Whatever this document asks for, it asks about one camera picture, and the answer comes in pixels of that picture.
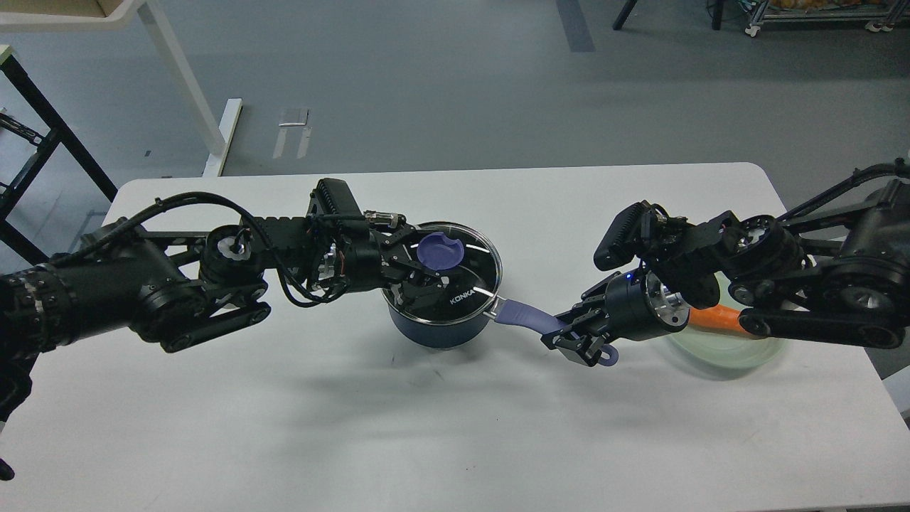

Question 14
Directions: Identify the glass pot lid purple knob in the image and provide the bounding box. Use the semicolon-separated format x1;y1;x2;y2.
382;221;504;327

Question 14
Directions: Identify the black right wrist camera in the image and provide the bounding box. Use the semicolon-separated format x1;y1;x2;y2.
594;201;657;272

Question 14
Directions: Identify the metal wheeled cart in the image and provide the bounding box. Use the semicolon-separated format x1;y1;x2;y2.
744;1;908;38

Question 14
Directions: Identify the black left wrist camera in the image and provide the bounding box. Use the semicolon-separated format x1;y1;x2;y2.
306;178;368;233

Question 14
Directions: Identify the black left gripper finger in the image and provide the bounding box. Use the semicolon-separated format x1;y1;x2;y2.
381;267;451;310
373;220;418;267

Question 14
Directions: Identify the white desk leg frame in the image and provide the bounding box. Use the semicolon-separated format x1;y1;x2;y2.
1;1;244;178

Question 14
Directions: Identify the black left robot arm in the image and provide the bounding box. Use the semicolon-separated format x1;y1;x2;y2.
2;191;445;422

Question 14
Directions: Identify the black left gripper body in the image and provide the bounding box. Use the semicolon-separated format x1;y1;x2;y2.
313;228;387;294

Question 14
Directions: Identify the pale green glass plate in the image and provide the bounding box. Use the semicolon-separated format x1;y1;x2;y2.
668;272;790;370

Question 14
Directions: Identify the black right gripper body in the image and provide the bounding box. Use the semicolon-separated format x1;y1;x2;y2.
604;271;691;341

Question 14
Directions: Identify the orange toy carrot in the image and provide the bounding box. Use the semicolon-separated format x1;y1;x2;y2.
689;304;746;334

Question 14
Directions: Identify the dark blue pot purple handle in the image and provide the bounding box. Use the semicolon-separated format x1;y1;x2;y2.
382;222;621;368

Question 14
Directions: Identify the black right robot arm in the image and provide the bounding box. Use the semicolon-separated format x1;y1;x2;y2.
542;158;909;367

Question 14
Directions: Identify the black metal rack frame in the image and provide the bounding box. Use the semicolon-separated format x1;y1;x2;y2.
1;45;118;265

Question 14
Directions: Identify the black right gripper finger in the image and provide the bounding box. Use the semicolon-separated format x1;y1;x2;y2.
542;329;619;368
548;281;611;335

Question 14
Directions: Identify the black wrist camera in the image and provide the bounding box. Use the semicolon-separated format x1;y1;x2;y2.
306;178;368;233
594;201;657;272

